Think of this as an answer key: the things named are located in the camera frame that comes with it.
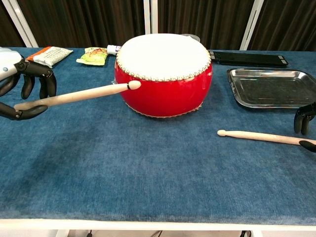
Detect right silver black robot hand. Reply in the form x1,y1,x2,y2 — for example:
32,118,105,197
293,101,316,153

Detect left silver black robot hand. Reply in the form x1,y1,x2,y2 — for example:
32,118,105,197
0,46,57,121

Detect plain wooden drumstick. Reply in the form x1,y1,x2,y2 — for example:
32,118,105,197
217,129,316,146

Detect wooden drumstick with black ring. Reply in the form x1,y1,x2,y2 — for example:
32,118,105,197
14,80,142,111

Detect stainless steel tray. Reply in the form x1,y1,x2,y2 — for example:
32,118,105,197
227,68,316,109

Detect red drum with white skin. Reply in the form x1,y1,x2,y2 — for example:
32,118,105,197
114,33,213,119

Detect orange and white snack packet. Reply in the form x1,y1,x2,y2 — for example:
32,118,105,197
25,46,74,69

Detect dark brown curtain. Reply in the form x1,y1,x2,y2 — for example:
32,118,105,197
248,0,316,52
157,0,255,50
17,0,146,48
0,0,25,48

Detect green yellow snack bag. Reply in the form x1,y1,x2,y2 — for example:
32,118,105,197
76,47,109,66

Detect black flat bar grey pads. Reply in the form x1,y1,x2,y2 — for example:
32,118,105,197
208,49,289,69

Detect white purple toothpaste tube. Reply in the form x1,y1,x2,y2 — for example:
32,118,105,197
107,44,121,56

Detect blue table cloth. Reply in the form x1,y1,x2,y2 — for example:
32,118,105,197
0,46,316,226

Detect white frame post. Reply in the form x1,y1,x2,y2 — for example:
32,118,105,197
1,0,39,48
144,0,158,35
239,0,264,51

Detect white table frame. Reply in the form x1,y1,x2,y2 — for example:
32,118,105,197
0,218,316,237

